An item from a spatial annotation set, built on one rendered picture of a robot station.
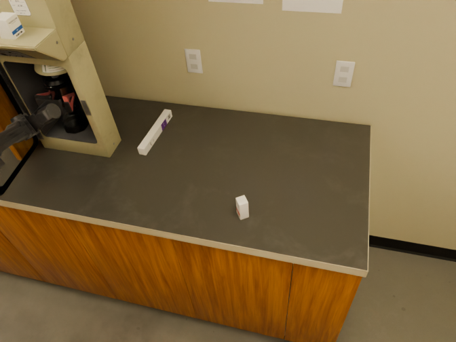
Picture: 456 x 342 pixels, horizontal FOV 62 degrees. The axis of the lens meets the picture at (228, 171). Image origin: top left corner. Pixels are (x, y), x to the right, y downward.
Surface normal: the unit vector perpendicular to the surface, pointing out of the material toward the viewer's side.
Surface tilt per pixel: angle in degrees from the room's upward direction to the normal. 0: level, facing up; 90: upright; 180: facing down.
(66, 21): 90
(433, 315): 0
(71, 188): 0
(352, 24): 90
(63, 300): 0
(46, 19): 90
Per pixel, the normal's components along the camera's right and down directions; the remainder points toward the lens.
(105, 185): -0.07, -0.68
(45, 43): 0.97, 0.14
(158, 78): -0.25, 0.73
